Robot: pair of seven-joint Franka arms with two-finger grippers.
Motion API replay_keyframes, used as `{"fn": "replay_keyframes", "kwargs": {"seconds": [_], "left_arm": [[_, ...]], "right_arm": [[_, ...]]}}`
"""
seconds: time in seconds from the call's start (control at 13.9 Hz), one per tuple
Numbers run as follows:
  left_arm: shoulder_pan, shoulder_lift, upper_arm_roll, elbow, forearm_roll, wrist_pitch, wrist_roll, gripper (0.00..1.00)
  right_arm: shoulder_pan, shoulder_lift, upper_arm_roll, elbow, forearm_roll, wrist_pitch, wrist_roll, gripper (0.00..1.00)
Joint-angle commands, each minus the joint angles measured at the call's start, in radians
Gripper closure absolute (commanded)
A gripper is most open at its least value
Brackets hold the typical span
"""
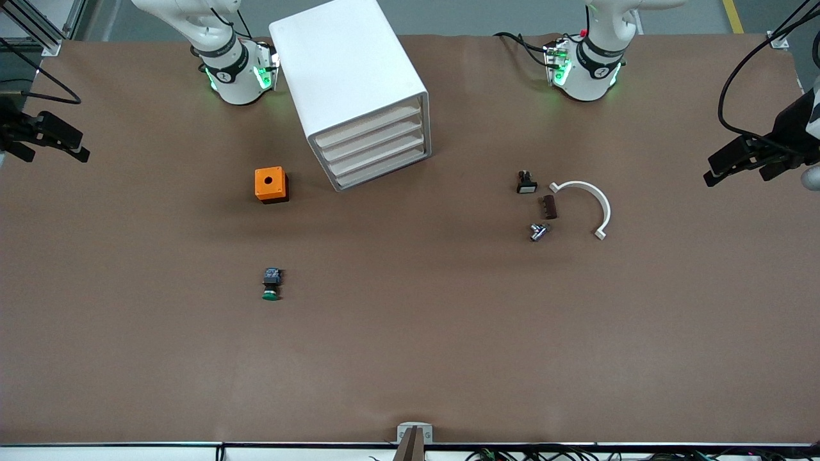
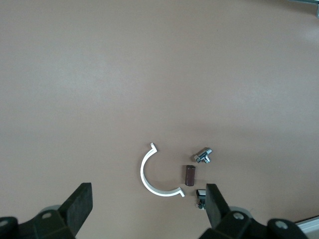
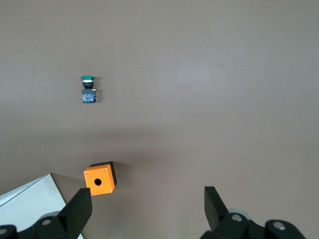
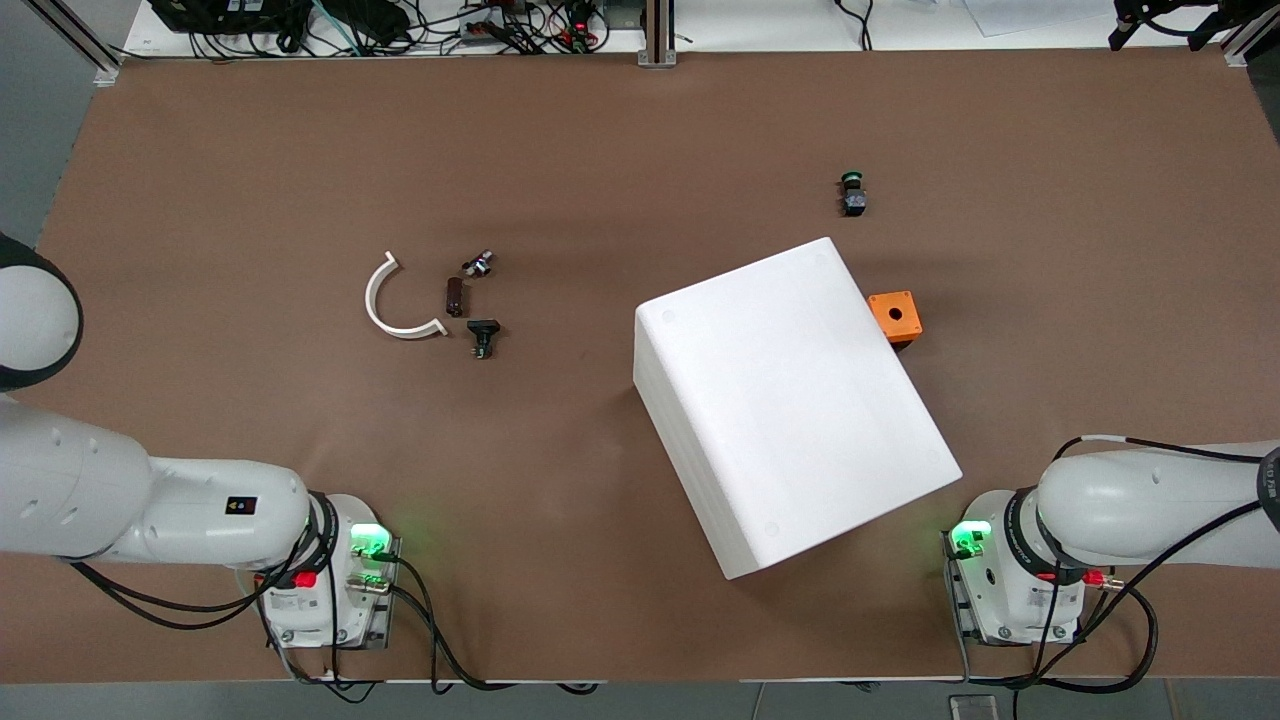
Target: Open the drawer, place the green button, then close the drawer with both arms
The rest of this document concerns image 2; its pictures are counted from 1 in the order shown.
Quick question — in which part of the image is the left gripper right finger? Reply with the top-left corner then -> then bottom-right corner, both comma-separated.
199,183 -> 310,239

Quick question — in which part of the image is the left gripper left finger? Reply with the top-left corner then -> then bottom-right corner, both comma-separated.
0,182 -> 93,239

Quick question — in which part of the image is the dark brown cylindrical part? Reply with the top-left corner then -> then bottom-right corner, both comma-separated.
183,164 -> 196,187

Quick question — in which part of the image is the chrome tee fitting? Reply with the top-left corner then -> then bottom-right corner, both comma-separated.
191,147 -> 214,164

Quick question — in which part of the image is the white half-round pipe clamp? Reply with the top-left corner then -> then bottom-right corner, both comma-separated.
140,142 -> 186,198

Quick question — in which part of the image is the brown table mat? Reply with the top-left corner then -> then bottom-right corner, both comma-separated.
0,0 -> 319,239

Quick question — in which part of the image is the black white push button switch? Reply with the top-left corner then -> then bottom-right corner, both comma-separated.
193,189 -> 207,211

